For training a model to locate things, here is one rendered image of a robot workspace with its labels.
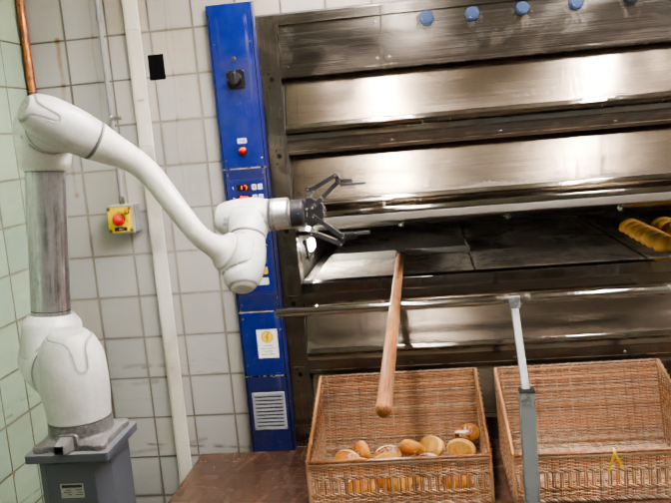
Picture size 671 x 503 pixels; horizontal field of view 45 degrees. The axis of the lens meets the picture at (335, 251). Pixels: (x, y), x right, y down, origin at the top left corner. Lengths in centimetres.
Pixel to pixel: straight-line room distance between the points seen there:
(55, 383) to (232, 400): 110
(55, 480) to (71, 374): 26
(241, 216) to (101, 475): 75
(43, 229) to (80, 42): 100
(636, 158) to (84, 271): 195
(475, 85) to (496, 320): 80
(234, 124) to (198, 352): 83
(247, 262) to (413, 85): 97
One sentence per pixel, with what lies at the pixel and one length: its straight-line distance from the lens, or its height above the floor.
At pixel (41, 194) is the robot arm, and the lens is 217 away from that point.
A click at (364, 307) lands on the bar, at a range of 243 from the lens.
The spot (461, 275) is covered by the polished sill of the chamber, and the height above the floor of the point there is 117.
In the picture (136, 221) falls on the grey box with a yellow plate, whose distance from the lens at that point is 289.
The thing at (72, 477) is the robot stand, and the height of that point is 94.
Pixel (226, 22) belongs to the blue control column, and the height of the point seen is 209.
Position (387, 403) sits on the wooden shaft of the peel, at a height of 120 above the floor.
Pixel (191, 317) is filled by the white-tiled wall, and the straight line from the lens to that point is 294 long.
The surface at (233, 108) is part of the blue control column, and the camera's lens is 279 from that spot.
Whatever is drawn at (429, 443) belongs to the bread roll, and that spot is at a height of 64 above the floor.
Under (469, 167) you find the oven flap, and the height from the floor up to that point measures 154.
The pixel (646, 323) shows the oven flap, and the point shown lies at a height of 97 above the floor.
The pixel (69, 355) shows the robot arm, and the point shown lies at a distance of 201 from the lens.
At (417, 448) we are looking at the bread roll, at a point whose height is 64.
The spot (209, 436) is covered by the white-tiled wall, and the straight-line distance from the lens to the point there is 306.
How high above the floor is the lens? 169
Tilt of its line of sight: 8 degrees down
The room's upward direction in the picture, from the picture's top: 5 degrees counter-clockwise
